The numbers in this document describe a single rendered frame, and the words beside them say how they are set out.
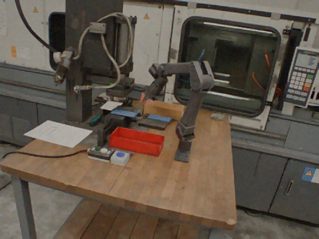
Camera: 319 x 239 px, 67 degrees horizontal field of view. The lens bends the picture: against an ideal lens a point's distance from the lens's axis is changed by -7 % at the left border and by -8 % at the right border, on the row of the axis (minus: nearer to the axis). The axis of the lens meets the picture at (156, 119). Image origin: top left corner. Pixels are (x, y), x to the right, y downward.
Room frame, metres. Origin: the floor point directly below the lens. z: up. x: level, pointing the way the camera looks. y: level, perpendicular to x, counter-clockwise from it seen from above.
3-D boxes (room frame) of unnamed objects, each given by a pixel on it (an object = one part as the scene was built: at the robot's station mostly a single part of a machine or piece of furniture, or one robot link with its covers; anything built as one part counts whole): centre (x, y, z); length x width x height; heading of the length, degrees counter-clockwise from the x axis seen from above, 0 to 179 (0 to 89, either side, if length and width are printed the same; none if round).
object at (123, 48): (1.37, 0.21, 1.37); 0.11 x 0.09 x 0.30; 170
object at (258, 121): (1.78, -0.45, 1.21); 0.86 x 0.10 x 0.79; 76
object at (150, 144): (1.15, 0.08, 0.93); 0.25 x 0.12 x 0.06; 80
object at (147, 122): (1.47, 0.01, 0.91); 0.17 x 0.16 x 0.02; 170
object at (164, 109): (1.62, -0.04, 0.93); 0.25 x 0.13 x 0.08; 80
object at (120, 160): (1.00, 0.14, 0.90); 0.07 x 0.07 x 0.06; 80
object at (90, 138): (1.41, 0.28, 0.88); 0.65 x 0.50 x 0.03; 170
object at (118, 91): (1.37, 0.28, 1.22); 0.26 x 0.18 x 0.30; 80
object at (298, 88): (1.66, -0.93, 1.27); 0.23 x 0.18 x 0.38; 166
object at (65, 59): (1.30, 0.51, 1.25); 0.19 x 0.07 x 0.19; 170
